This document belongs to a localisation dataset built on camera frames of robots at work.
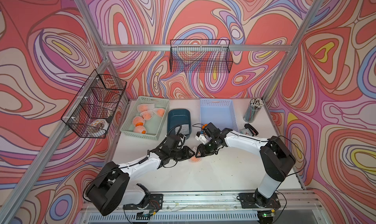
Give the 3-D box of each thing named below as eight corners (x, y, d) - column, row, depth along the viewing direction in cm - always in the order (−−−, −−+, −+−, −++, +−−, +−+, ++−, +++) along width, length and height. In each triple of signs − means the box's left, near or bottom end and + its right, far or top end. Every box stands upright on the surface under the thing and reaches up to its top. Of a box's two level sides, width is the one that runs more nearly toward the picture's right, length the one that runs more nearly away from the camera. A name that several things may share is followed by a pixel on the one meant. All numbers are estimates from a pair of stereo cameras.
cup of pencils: (244, 122, 106) (252, 106, 93) (241, 114, 112) (248, 97, 98) (255, 122, 106) (265, 106, 93) (252, 114, 112) (261, 97, 98)
